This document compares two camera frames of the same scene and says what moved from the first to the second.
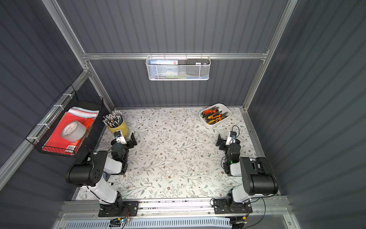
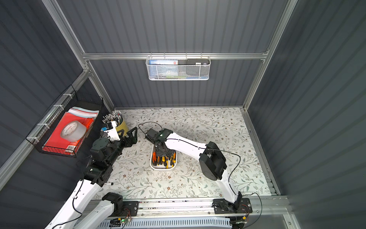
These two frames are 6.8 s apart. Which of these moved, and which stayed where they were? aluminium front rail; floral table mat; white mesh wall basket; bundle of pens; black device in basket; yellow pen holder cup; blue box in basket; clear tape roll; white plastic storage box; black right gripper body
Moved: white plastic storage box; black right gripper body
Stayed: yellow pen holder cup; clear tape roll; black device in basket; bundle of pens; blue box in basket; white mesh wall basket; aluminium front rail; floral table mat
